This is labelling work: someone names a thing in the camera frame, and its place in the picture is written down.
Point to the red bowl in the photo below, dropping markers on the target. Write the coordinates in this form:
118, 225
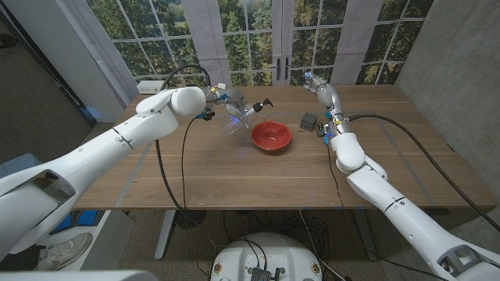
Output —
271, 136

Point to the white box with blue panels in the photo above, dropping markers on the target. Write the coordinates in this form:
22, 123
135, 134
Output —
113, 238

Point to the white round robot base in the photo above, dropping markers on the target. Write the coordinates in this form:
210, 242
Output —
269, 250

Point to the person's dark trouser leg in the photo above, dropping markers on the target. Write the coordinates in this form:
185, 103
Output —
19, 261

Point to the clear dispenser bottle black pump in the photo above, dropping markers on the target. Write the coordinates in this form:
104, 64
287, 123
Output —
230, 126

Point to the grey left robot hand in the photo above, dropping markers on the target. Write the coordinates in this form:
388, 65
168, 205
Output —
232, 95

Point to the pale blue plastic bin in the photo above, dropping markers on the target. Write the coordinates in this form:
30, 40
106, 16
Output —
15, 166

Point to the white power strip box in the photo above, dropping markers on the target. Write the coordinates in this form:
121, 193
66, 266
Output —
146, 86

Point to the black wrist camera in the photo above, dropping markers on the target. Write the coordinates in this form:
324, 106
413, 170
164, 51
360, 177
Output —
322, 130
206, 115

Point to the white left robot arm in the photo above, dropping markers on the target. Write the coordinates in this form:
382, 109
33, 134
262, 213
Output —
97, 156

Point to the printed window forest backdrop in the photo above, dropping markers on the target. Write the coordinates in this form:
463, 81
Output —
234, 39

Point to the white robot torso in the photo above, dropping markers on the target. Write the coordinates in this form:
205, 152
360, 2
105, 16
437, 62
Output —
78, 276

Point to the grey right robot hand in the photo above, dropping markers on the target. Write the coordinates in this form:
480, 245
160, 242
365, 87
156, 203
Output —
327, 95

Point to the dark brown door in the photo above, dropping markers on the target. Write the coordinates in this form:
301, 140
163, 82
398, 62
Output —
39, 109

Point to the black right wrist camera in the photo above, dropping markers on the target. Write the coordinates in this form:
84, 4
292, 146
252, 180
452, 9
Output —
322, 130

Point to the dark grey block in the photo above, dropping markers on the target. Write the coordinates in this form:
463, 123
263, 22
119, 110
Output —
308, 122

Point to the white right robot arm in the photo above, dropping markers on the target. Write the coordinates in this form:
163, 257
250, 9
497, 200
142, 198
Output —
390, 195

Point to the white grey sneaker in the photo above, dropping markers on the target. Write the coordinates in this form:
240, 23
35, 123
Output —
66, 250

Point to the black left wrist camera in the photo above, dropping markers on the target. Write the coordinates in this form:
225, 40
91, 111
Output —
206, 115

